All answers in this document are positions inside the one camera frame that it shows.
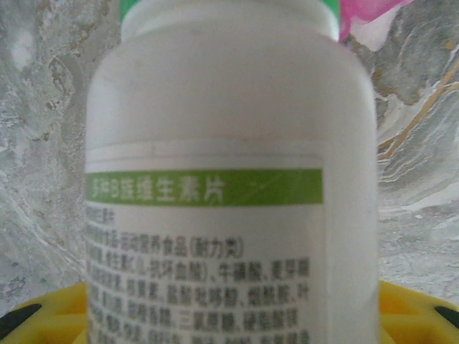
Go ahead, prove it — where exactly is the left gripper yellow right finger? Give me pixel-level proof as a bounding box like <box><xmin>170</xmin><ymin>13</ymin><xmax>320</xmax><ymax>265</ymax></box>
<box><xmin>376</xmin><ymin>279</ymin><xmax>459</xmax><ymax>344</ymax></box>

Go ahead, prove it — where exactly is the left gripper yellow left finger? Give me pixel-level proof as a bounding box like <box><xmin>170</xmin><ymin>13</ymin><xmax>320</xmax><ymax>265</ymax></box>
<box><xmin>0</xmin><ymin>282</ymin><xmax>89</xmax><ymax>344</ymax></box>

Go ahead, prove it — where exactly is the white bottle with green cap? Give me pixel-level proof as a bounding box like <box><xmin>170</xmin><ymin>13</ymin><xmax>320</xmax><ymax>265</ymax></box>
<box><xmin>84</xmin><ymin>0</ymin><xmax>379</xmax><ymax>344</ymax></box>

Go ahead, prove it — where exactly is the pink and clear pill organizer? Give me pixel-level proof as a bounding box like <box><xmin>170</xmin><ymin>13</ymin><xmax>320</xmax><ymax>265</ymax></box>
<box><xmin>339</xmin><ymin>0</ymin><xmax>419</xmax><ymax>51</ymax></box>

